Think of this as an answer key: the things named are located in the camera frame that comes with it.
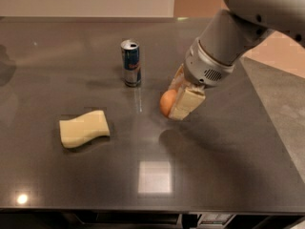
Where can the yellow sponge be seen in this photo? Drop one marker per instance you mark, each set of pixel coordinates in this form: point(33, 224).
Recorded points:
point(82, 129)

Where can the orange fruit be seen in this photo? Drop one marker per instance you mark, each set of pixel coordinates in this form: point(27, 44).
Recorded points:
point(166, 102)

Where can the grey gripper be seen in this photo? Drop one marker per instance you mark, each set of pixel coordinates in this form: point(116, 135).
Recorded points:
point(204, 68)

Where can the blue silver energy drink can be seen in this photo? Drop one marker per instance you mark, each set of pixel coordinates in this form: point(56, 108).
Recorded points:
point(131, 62)

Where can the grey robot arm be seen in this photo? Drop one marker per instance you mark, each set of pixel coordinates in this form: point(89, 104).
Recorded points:
point(243, 25)

